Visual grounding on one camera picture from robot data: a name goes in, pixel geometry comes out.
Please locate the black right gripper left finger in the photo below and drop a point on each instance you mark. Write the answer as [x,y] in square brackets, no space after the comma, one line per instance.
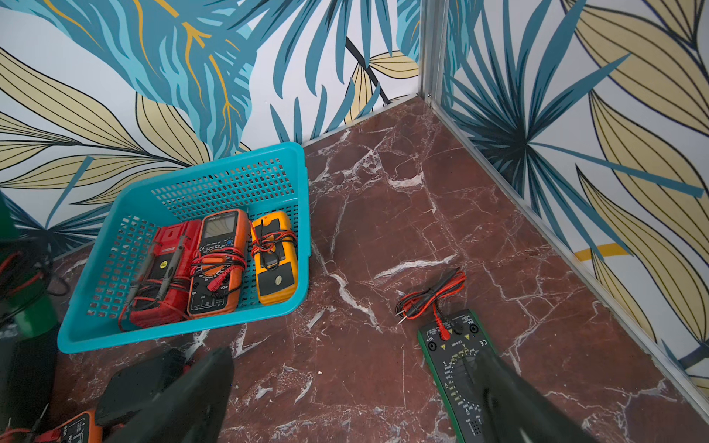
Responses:
[191,410]

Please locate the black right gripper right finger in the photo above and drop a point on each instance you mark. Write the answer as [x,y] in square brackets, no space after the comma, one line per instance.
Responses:
[513,410]

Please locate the small red multimeter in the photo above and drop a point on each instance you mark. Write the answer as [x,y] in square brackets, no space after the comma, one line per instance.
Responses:
[159,295]

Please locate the yellow multimeter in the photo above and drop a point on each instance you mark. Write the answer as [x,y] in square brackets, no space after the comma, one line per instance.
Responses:
[274,253]

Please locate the black multimeter back side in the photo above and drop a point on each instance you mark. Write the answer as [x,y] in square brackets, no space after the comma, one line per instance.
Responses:
[132,388]

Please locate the teal plastic basket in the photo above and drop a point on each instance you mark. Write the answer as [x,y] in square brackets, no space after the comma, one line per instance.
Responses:
[258,182]

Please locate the green multimeter near wall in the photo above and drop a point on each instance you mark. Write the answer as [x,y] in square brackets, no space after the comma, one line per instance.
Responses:
[450,343]

